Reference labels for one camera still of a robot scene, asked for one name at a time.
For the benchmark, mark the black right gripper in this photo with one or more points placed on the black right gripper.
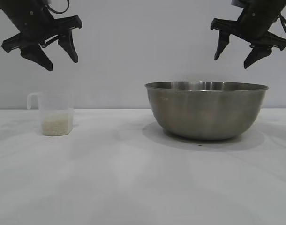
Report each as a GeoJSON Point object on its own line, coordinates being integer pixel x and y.
{"type": "Point", "coordinates": [255, 21]}

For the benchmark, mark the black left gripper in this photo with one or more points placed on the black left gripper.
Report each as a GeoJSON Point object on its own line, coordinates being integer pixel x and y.
{"type": "Point", "coordinates": [30, 21]}

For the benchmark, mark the translucent plastic measuring cup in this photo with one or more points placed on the translucent plastic measuring cup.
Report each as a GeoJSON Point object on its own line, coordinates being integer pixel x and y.
{"type": "Point", "coordinates": [56, 103]}

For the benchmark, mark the stainless steel mixing bowl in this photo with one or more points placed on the stainless steel mixing bowl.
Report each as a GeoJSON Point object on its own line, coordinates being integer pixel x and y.
{"type": "Point", "coordinates": [206, 112]}

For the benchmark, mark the white uncooked rice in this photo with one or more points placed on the white uncooked rice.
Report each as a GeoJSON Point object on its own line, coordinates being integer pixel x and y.
{"type": "Point", "coordinates": [55, 125]}

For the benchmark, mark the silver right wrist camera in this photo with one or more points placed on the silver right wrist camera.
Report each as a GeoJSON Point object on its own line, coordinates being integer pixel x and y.
{"type": "Point", "coordinates": [236, 2]}

